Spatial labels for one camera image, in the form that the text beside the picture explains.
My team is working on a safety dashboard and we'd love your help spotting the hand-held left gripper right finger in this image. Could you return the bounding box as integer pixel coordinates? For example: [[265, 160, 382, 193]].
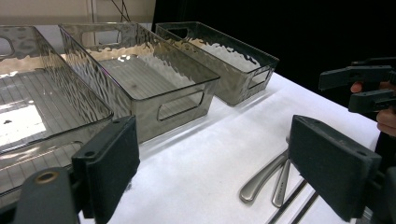
[[288, 115, 382, 222]]

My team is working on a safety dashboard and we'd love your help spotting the grey transparent plastic bin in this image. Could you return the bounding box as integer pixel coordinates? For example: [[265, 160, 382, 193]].
[[154, 21, 280, 106], [58, 21, 221, 145], [0, 25, 115, 209]]

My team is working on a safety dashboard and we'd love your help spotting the black cable bundle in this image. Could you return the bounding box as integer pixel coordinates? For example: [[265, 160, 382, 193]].
[[109, 0, 133, 22]]

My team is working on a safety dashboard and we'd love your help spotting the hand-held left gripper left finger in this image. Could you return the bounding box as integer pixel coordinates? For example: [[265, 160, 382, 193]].
[[71, 115, 141, 224]]

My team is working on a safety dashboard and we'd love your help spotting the steel table knife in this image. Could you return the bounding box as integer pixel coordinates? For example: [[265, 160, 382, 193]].
[[238, 150, 290, 203]]

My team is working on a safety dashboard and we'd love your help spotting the white table cover sheet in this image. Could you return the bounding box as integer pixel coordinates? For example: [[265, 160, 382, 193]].
[[78, 71, 382, 224]]

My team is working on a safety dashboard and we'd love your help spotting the beige wooden shelf unit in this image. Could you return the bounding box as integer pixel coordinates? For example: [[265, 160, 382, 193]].
[[0, 0, 157, 26]]

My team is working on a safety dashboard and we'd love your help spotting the steel fork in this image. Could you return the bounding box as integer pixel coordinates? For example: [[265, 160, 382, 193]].
[[271, 159, 292, 208]]

